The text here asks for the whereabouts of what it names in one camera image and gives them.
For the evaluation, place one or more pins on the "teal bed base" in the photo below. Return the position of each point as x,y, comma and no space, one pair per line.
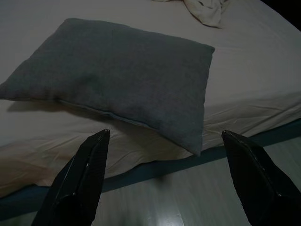
211,155

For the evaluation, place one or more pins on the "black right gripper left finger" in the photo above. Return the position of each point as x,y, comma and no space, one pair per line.
77,179

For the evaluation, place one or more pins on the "crumpled white blanket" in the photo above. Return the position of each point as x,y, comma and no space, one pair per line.
207,14

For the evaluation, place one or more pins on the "grey pillow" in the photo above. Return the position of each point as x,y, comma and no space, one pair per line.
113,77

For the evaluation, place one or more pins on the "bed with white sheet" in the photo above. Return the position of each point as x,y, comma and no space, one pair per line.
247,70

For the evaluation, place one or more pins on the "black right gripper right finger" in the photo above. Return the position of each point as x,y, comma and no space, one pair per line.
263,183

